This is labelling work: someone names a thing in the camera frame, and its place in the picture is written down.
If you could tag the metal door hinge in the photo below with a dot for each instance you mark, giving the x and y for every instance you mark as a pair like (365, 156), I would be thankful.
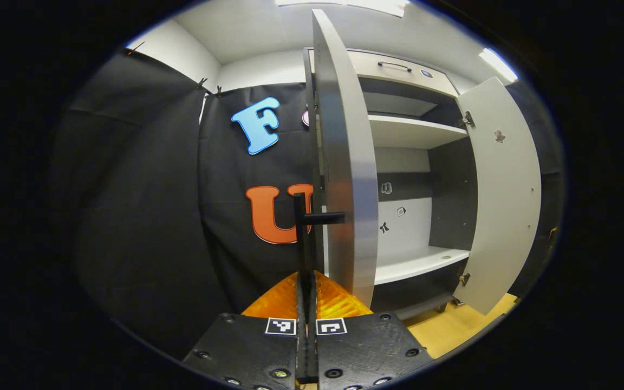
(464, 279)
(467, 119)

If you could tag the beige cabinet door grey stickers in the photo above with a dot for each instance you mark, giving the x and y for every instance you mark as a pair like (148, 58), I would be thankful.
(501, 206)

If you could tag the black cloth clip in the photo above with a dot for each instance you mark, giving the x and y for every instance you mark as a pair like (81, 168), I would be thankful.
(202, 83)
(218, 90)
(134, 49)

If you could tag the white cabinet shelf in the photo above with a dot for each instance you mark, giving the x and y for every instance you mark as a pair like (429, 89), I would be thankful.
(415, 132)
(415, 265)

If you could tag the beige cabinet drawer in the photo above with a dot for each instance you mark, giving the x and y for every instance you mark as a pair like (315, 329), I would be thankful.
(426, 76)

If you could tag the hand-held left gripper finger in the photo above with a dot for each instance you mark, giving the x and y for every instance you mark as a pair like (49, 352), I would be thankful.
(301, 336)
(313, 336)

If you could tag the grey double-door shoe cabinet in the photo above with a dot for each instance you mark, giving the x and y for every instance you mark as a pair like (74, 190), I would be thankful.
(453, 189)

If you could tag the narrow ceiling light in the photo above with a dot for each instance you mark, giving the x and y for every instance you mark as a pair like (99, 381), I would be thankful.
(499, 64)

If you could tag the beige cabinet door checkered sticker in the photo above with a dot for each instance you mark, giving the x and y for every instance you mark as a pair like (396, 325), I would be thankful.
(350, 162)

